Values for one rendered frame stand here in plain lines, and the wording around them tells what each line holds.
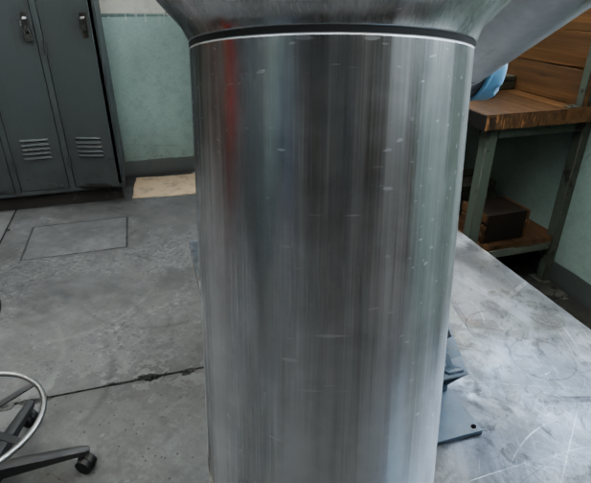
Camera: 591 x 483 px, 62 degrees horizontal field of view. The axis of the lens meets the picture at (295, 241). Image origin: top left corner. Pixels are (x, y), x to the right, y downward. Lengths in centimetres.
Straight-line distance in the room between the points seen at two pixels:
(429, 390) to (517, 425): 57
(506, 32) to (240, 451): 30
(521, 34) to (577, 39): 203
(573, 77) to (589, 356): 165
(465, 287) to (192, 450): 107
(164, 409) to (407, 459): 170
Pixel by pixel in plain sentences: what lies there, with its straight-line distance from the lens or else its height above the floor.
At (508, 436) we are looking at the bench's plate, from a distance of 72.
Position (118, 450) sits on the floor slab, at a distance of 178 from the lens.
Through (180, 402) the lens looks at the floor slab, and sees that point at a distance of 187.
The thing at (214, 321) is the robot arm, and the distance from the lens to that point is 15.
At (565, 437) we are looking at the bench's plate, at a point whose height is 80.
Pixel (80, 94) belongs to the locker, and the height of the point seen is 72.
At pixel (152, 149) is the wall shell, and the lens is 394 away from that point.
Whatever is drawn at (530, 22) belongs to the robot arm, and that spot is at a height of 128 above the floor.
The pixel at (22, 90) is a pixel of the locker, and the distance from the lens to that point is 340.
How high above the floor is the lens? 130
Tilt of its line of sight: 28 degrees down
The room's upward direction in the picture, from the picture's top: straight up
